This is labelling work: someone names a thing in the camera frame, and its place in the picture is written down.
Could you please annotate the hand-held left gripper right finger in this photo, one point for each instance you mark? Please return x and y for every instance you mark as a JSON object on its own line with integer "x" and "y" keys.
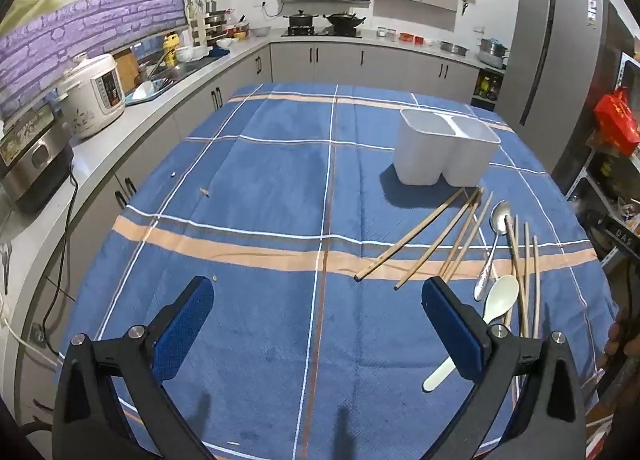
{"x": 450, "y": 335}

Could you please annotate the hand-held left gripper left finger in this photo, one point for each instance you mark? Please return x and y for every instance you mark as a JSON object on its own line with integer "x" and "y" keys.
{"x": 184, "y": 327}

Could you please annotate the white plastic spoon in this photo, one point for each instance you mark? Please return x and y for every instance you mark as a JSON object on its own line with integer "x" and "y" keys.
{"x": 501, "y": 297}

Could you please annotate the pile of wooden chopsticks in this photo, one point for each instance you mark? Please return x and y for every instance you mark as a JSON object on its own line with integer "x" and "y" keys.
{"x": 526, "y": 280}

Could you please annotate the metal spoon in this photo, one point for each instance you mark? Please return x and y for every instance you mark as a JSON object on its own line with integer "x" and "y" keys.
{"x": 499, "y": 220}

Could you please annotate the white two-compartment utensil holder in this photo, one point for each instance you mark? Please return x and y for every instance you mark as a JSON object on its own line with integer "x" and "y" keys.
{"x": 425, "y": 150}

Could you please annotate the person's right hand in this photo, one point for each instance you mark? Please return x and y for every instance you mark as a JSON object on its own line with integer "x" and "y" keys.
{"x": 619, "y": 337}

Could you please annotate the red plastic bag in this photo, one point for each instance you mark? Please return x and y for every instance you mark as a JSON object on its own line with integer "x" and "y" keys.
{"x": 617, "y": 123}

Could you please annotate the blue plaid tablecloth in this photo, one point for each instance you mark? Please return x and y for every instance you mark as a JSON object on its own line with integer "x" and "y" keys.
{"x": 250, "y": 190}

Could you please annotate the grey refrigerator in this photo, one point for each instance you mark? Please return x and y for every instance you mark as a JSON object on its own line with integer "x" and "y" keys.
{"x": 540, "y": 65}

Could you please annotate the steel steamer pot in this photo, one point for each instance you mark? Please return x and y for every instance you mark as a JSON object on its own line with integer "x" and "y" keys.
{"x": 492, "y": 51}

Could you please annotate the steel countertop appliance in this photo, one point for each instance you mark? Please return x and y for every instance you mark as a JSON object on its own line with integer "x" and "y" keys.
{"x": 30, "y": 155}

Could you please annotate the white rice cooker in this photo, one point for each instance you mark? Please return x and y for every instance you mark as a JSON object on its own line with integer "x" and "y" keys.
{"x": 92, "y": 95}

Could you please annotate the steel pan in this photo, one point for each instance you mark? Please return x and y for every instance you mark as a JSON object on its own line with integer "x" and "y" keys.
{"x": 454, "y": 47}

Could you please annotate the wooden cutting board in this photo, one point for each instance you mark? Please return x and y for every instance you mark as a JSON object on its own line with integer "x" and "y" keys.
{"x": 127, "y": 68}

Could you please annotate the yellow bottle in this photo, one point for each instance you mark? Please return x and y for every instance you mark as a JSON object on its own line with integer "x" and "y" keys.
{"x": 171, "y": 50}

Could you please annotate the red container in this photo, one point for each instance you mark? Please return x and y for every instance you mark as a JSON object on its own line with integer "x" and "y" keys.
{"x": 411, "y": 38}

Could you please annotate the dish rack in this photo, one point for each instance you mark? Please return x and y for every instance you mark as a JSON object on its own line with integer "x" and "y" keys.
{"x": 215, "y": 25}

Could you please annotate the black gas stove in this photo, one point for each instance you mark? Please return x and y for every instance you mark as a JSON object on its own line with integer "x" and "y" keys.
{"x": 320, "y": 32}

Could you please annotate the black cooking pot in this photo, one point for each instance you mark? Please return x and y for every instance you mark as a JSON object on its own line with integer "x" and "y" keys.
{"x": 301, "y": 19}

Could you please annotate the black wok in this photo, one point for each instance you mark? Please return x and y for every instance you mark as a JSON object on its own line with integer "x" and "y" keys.
{"x": 344, "y": 19}

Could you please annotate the wall poster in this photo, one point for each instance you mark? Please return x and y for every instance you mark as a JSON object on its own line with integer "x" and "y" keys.
{"x": 75, "y": 5}

